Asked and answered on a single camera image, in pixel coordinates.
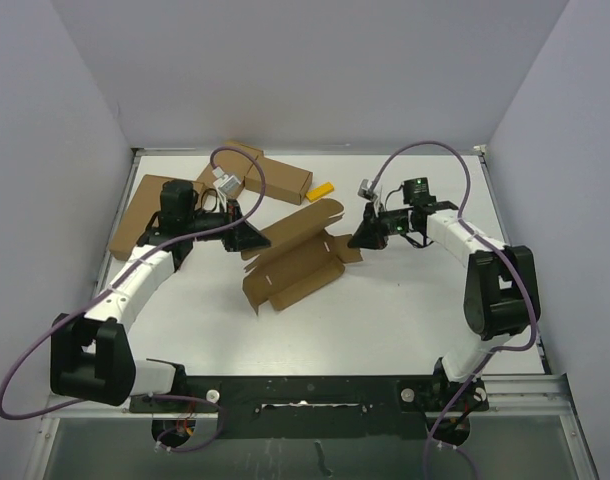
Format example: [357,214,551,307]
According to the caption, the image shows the long folded cardboard box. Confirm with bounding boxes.
[256,156,313,205]

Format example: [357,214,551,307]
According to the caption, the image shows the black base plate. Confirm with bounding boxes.
[129,375,489,440]

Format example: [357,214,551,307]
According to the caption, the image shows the square folded cardboard box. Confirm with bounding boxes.
[196,141,264,199]

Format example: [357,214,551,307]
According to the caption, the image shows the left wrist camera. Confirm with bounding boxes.
[213,174,244,199]

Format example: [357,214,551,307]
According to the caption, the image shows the yellow rectangular block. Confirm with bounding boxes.
[306,182,335,203]

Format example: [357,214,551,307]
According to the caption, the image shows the purple cable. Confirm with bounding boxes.
[369,140,539,480]
[0,145,267,421]

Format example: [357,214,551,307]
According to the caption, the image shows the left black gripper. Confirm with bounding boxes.
[185,199,271,251]

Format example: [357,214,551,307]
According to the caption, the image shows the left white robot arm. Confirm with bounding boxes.
[50,180,271,411]

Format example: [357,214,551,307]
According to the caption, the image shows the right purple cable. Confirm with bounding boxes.
[369,140,539,480]

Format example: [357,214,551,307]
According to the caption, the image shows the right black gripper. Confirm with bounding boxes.
[349,200,413,251]

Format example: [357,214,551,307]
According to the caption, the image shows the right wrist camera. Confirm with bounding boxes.
[357,179,379,202]

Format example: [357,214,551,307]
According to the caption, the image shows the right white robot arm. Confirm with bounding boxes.
[348,177,540,409]

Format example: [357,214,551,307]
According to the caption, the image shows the large folded cardboard box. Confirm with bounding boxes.
[108,174,206,262]

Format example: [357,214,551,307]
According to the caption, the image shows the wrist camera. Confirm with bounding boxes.
[357,179,379,202]
[213,174,244,199]

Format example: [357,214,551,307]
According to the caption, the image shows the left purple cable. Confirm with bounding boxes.
[0,145,267,421]

